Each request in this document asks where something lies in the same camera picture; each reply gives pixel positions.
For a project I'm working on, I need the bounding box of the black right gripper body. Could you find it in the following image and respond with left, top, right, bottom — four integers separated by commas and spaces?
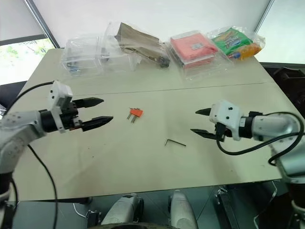
213, 122, 234, 143

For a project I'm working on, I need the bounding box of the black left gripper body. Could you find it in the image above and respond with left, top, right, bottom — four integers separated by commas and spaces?
61, 100, 84, 132

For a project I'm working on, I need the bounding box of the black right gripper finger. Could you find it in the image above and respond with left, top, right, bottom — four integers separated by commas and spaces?
190, 128, 218, 142
195, 107, 213, 117

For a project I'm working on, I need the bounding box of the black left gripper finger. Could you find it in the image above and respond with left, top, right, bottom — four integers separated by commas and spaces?
72, 97, 105, 110
81, 116, 114, 133

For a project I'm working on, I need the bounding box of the small metal hex key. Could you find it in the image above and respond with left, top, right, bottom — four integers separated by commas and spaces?
164, 138, 187, 147

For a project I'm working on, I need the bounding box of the orange plug with pins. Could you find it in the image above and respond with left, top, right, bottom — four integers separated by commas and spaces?
129, 108, 144, 118

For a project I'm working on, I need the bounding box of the clear plastic clamshell container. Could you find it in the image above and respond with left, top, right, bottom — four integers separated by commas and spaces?
166, 29, 234, 83

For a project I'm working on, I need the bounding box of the low clear plastic box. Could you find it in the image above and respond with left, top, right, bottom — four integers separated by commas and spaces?
61, 35, 103, 77

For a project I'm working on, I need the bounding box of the tall clear plastic box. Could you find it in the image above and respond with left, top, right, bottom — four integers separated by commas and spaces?
95, 21, 143, 73

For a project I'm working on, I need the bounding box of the small black object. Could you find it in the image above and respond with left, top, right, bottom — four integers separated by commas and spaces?
157, 56, 170, 69

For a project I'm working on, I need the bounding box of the green and orange snack pack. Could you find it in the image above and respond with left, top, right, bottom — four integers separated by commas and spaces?
211, 27, 263, 61

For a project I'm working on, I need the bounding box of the white rounded robot leg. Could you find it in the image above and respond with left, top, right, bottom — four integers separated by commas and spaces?
167, 189, 199, 229

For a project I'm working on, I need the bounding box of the dark bulky object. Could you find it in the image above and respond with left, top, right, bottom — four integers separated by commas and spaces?
259, 62, 305, 116

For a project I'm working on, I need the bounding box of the green and orange snack bag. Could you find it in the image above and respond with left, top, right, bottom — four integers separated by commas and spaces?
205, 25, 266, 62

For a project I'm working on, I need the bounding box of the grey rounded robot leg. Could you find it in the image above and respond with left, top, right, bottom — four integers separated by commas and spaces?
101, 193, 144, 227

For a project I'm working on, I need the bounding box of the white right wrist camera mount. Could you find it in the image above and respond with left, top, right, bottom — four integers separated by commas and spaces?
208, 100, 246, 142

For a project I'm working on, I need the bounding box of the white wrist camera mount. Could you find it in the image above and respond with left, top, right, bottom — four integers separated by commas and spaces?
49, 80, 73, 134
208, 100, 246, 142

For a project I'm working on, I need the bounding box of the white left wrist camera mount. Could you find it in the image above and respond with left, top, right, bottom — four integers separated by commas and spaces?
49, 80, 73, 134

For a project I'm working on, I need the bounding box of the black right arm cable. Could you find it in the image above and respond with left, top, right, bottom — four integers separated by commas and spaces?
216, 111, 305, 166

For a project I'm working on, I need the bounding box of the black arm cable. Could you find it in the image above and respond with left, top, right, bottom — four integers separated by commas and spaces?
10, 81, 59, 229
216, 111, 305, 166

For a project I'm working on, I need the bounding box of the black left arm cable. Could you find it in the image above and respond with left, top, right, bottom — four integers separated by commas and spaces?
10, 81, 59, 229

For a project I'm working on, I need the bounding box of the black metal frame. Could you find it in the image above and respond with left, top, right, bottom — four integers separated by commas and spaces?
215, 187, 242, 229

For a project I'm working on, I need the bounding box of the dark window frame bar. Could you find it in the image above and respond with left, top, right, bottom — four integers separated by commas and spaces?
23, 0, 61, 49

